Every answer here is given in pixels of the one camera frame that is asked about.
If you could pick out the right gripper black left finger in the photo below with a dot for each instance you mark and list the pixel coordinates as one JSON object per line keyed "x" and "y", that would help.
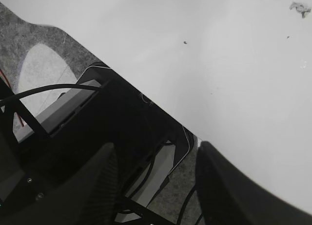
{"x": 87, "y": 198}

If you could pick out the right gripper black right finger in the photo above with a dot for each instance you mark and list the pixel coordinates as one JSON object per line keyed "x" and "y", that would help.
{"x": 229, "y": 197}

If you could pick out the black robot base box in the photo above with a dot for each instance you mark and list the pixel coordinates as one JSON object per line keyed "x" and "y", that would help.
{"x": 149, "y": 143}

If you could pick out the tiny grey paper scrap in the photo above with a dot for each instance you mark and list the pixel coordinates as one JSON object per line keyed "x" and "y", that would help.
{"x": 301, "y": 8}

